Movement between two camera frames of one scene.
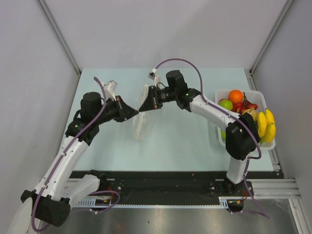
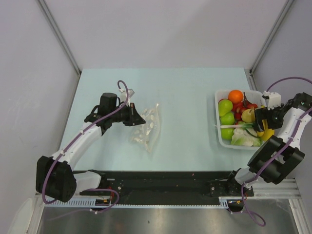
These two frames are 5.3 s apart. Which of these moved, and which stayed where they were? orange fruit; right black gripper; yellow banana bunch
Moved: right black gripper
Stayed: yellow banana bunch; orange fruit
